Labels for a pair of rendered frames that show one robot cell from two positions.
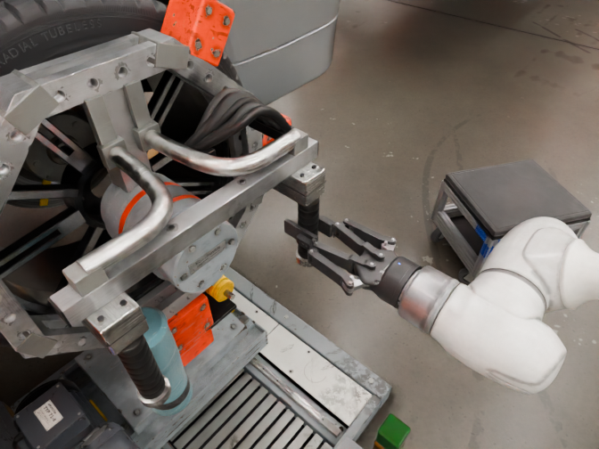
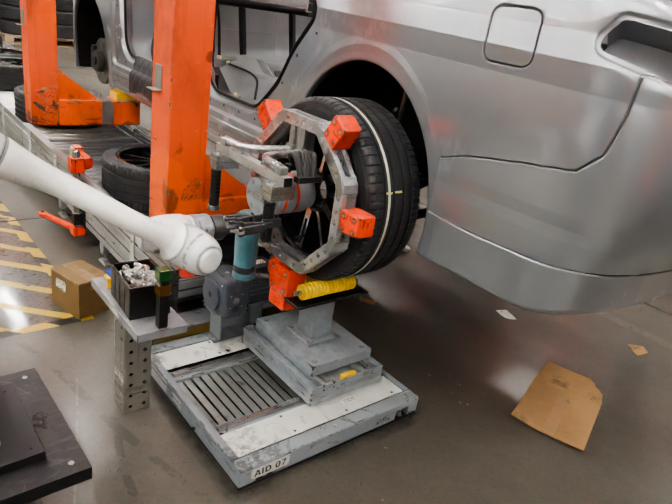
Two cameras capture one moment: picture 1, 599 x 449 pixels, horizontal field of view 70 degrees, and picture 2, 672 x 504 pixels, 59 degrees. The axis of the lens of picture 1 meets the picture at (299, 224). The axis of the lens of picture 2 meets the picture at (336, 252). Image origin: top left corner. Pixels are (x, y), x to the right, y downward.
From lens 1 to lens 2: 196 cm
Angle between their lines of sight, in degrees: 79
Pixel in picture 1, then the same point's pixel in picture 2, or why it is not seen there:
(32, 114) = (281, 116)
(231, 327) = (314, 360)
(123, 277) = (226, 149)
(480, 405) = not seen: outside the picture
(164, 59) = (314, 128)
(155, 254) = (232, 152)
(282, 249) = (438, 463)
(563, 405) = not seen: outside the picture
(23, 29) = (313, 102)
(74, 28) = (323, 111)
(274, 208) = (510, 472)
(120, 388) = (284, 316)
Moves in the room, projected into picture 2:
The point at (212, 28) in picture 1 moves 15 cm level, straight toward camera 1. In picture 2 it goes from (333, 130) to (286, 123)
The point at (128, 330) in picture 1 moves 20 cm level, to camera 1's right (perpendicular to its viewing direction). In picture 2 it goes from (213, 160) to (189, 174)
